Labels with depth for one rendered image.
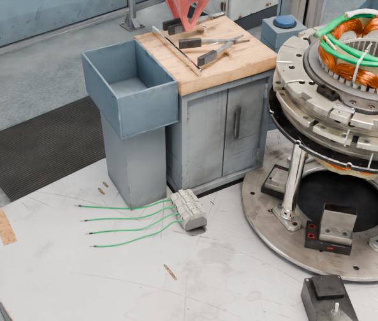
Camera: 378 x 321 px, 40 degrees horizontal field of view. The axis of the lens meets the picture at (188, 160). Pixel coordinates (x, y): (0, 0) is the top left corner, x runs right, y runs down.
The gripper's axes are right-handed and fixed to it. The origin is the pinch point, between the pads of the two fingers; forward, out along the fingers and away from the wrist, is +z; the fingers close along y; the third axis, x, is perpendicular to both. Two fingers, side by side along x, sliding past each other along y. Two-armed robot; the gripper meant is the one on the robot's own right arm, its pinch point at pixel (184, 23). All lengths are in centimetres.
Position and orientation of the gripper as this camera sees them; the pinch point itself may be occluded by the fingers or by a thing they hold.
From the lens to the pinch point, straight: 96.9
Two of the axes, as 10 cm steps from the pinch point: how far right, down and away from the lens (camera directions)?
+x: 8.6, -3.2, 4.0
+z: -0.2, 7.6, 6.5
